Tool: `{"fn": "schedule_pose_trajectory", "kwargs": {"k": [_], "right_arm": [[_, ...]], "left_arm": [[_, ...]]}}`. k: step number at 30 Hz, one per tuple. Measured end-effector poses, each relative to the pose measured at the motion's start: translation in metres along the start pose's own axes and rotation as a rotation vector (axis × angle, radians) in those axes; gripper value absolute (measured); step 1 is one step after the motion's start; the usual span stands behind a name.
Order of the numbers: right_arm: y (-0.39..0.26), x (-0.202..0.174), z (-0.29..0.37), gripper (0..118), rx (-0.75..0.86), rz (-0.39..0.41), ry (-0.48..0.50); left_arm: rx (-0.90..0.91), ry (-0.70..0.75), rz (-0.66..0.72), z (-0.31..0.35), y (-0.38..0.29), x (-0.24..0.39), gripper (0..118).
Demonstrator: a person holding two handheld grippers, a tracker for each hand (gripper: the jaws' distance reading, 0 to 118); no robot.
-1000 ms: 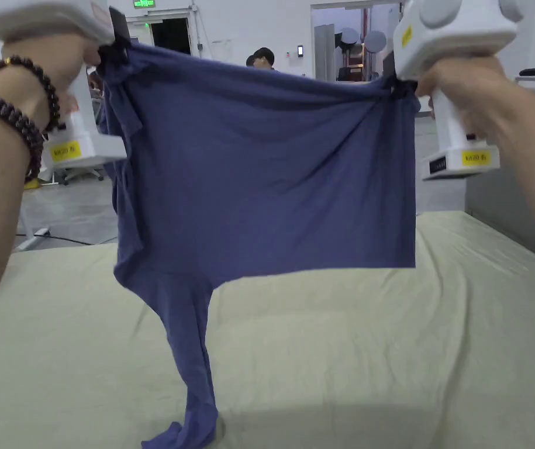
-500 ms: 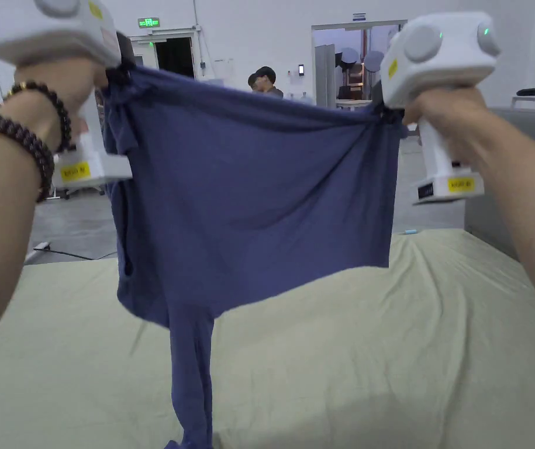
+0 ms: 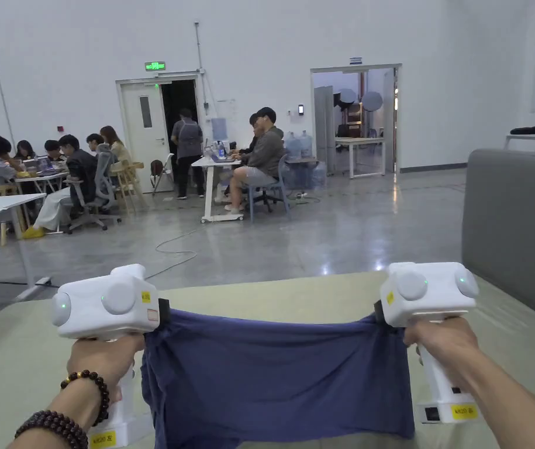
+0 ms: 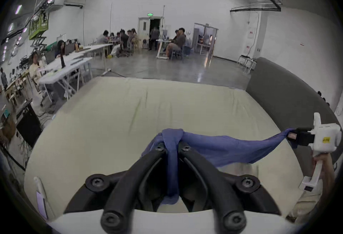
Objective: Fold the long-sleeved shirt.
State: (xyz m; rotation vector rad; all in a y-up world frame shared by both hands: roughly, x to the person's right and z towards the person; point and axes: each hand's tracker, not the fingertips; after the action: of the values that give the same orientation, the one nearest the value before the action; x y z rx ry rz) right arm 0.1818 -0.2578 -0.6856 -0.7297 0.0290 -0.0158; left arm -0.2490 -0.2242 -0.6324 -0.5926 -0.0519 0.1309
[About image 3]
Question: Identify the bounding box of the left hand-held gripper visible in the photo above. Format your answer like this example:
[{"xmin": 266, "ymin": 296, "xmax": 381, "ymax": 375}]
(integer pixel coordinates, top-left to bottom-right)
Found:
[{"xmin": 51, "ymin": 264, "xmax": 171, "ymax": 447}]

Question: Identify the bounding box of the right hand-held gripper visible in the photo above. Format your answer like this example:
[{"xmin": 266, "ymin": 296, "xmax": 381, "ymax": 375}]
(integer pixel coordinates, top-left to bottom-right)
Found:
[{"xmin": 374, "ymin": 261, "xmax": 479, "ymax": 424}]

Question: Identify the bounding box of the dark blue shirt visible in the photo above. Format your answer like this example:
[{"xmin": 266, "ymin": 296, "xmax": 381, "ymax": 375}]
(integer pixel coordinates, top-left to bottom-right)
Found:
[{"xmin": 140, "ymin": 308, "xmax": 419, "ymax": 449}]

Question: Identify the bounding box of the person's left forearm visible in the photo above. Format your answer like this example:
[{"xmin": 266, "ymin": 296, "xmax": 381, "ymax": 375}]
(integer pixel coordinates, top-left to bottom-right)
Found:
[{"xmin": 7, "ymin": 368, "xmax": 123, "ymax": 449}]

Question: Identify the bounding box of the person's right forearm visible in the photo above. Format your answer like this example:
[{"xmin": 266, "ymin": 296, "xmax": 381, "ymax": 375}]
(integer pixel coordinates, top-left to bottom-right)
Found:
[{"xmin": 454, "ymin": 364, "xmax": 535, "ymax": 449}]

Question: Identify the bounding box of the person's left hand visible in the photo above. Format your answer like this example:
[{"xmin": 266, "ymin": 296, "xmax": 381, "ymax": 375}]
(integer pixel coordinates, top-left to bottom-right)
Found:
[{"xmin": 65, "ymin": 333, "xmax": 146, "ymax": 405}]

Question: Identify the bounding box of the person's right hand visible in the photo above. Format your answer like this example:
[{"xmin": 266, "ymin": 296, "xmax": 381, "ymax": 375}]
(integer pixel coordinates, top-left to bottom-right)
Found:
[{"xmin": 402, "ymin": 317, "xmax": 482, "ymax": 390}]

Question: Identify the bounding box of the bed with beige sheet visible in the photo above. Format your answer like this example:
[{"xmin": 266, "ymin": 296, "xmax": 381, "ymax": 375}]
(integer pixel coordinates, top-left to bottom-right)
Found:
[{"xmin": 0, "ymin": 271, "xmax": 535, "ymax": 449}]

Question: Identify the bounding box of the grey padded headboard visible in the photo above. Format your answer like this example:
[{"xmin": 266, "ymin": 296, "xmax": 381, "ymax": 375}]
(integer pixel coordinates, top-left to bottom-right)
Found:
[{"xmin": 461, "ymin": 148, "xmax": 535, "ymax": 331}]

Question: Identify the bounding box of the grey office chair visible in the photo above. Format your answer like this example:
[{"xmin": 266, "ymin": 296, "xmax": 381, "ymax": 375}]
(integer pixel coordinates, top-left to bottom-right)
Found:
[{"xmin": 67, "ymin": 150, "xmax": 123, "ymax": 233}]

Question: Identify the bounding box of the group of people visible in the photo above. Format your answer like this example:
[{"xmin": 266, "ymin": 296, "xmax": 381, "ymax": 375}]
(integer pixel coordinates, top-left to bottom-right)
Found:
[{"xmin": 0, "ymin": 125, "xmax": 133, "ymax": 240}]

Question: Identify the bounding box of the folding chair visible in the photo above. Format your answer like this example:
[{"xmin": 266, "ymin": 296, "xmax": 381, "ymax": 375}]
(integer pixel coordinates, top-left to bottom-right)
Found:
[{"xmin": 149, "ymin": 153, "xmax": 175, "ymax": 196}]

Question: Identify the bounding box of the white door with window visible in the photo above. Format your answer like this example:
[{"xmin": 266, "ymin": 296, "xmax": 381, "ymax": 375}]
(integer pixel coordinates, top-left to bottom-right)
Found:
[{"xmin": 121, "ymin": 84, "xmax": 164, "ymax": 194}]

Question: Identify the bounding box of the blue-grey plastic chair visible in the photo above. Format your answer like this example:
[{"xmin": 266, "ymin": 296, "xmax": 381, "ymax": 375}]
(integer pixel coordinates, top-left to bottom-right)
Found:
[{"xmin": 243, "ymin": 154, "xmax": 293, "ymax": 222}]

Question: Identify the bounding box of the white desk with laptop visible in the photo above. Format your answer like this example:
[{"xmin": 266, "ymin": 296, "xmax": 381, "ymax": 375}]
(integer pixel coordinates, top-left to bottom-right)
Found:
[{"xmin": 191, "ymin": 140, "xmax": 250, "ymax": 223}]

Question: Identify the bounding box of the stack of water bottles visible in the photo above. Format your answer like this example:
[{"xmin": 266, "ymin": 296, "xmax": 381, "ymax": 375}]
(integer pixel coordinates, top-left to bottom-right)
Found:
[{"xmin": 280, "ymin": 130, "xmax": 329, "ymax": 192}]

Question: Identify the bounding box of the grey floor cable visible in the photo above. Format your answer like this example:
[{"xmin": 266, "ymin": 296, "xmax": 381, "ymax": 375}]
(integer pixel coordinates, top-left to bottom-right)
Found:
[{"xmin": 143, "ymin": 223, "xmax": 205, "ymax": 282}]

